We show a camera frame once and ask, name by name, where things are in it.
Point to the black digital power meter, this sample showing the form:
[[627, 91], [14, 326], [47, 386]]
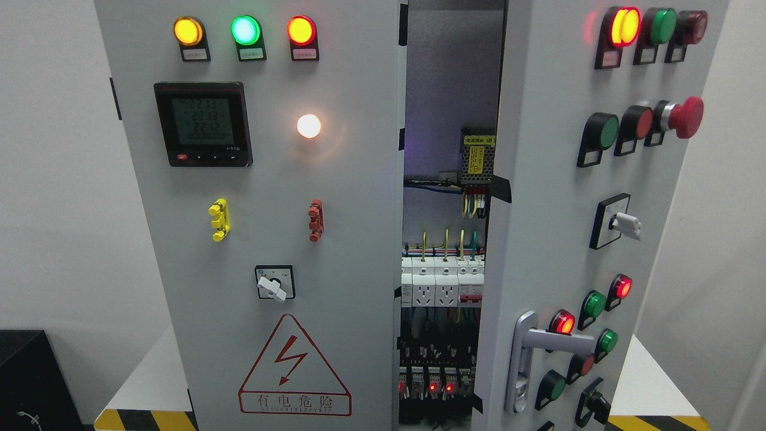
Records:
[[204, 124]]

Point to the green indicator light left door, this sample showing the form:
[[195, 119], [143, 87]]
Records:
[[247, 34]]

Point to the red electric hazard sign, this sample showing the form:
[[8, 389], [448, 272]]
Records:
[[291, 376]]

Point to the red emergency stop button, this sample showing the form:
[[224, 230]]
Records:
[[684, 119]]

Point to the grey cabinet door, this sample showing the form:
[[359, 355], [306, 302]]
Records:
[[345, 283], [579, 80]]

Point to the metal mesh power supply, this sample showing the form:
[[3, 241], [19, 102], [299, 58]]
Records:
[[478, 148]]

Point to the white indicator light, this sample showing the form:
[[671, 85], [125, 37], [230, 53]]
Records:
[[308, 126]]

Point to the yellow terminal connector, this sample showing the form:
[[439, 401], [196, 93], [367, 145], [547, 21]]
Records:
[[220, 221]]

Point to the white socket breaker row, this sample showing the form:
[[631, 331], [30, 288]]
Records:
[[435, 281]]

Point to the white selector switch right door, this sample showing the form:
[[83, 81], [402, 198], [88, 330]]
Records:
[[613, 221]]

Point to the red terminal connector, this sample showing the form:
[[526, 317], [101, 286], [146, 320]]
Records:
[[316, 221]]

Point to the white rotary selector switch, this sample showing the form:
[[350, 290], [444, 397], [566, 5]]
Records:
[[275, 282]]

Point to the relay row with red LEDs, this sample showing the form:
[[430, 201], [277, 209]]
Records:
[[421, 382]]

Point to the red indicator light left door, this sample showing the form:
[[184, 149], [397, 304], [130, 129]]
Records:
[[302, 34]]

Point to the yellow indicator light left door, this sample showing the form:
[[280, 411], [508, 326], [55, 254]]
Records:
[[191, 36]]

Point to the silver door handle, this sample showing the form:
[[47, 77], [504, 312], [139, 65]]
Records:
[[526, 338]]

